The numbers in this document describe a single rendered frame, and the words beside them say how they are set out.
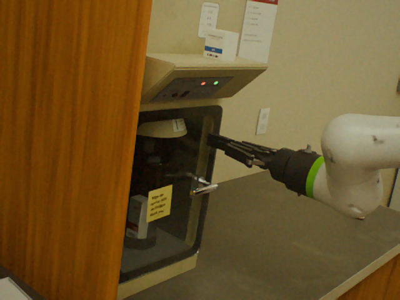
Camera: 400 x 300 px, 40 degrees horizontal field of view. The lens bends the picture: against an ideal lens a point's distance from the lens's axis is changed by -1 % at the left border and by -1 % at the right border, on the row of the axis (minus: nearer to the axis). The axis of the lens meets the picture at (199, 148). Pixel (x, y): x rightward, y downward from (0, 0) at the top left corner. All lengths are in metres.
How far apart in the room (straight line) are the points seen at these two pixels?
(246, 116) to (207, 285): 0.99
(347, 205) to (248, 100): 1.20
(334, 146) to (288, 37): 1.42
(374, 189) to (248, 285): 0.51
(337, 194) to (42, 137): 0.62
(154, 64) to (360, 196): 0.46
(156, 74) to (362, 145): 0.40
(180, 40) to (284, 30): 1.20
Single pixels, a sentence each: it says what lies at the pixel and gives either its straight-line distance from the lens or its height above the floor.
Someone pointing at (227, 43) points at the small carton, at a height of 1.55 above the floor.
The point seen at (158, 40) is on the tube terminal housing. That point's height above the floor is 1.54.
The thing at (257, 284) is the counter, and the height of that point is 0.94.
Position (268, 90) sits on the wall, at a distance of 2.34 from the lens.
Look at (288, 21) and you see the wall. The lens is 2.36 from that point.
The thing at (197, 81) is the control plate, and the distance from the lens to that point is 1.12.
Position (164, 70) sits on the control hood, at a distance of 1.03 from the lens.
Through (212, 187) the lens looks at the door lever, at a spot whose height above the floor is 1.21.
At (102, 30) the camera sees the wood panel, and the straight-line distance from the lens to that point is 1.03.
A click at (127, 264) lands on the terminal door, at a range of 1.26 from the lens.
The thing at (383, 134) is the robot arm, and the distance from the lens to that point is 1.00.
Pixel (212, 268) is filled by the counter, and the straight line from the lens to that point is 1.51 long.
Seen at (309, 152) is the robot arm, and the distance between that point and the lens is 1.17.
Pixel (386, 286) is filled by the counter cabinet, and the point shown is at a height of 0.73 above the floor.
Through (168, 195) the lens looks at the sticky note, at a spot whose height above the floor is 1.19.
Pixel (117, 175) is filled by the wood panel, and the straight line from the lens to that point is 1.03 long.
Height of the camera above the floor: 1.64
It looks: 16 degrees down
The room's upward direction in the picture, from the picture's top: 9 degrees clockwise
